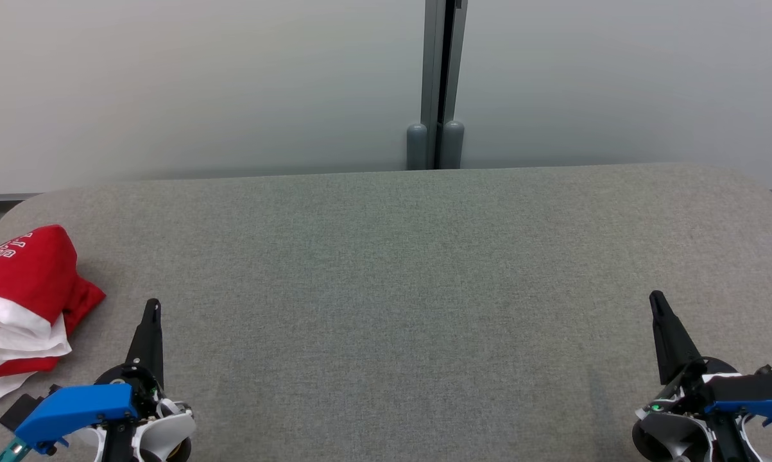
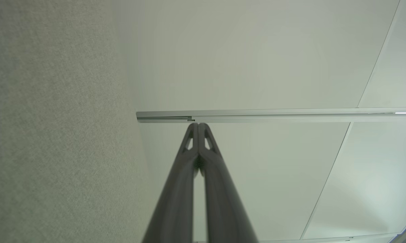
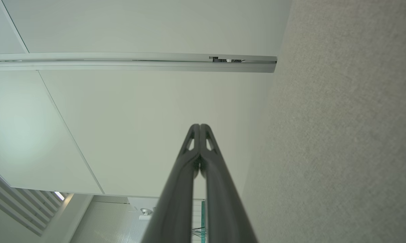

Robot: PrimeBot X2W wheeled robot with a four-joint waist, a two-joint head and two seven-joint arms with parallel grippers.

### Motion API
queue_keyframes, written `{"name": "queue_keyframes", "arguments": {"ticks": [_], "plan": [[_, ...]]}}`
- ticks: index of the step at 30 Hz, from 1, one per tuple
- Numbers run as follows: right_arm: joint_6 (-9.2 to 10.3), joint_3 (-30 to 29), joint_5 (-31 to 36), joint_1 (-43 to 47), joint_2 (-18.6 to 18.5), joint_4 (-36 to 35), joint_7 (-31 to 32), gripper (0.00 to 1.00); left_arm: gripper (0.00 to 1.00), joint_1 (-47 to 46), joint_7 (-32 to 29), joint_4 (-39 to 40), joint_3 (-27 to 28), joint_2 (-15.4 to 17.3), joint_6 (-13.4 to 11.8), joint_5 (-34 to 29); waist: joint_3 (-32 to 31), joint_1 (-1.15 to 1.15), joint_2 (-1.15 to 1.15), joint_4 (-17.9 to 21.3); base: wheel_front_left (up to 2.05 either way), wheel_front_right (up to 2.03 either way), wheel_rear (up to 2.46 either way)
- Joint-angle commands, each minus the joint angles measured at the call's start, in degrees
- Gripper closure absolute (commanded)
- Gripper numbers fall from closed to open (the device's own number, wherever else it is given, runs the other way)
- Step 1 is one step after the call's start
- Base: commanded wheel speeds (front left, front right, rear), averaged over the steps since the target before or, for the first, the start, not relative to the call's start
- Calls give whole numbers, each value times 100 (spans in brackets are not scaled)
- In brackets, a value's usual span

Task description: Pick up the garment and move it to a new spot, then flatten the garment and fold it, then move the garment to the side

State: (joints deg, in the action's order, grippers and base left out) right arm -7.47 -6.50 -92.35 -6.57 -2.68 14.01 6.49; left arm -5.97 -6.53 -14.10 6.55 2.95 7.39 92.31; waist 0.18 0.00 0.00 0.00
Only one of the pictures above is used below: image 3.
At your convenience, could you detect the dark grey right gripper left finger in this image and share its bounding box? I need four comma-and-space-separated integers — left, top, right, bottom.
140, 124, 200, 243

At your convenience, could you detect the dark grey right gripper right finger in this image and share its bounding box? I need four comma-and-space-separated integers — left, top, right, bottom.
200, 124, 259, 243

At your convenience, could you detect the glass panel with green edge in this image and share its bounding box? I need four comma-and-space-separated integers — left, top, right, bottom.
192, 199, 207, 243

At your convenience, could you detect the grey fabric sofa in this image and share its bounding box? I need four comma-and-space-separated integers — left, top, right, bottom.
240, 0, 406, 243

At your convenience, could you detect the white slatted ceiling panel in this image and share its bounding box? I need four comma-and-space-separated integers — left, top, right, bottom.
0, 163, 64, 237

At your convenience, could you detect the white ceiling track rail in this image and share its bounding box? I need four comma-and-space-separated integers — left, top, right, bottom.
0, 52, 277, 73

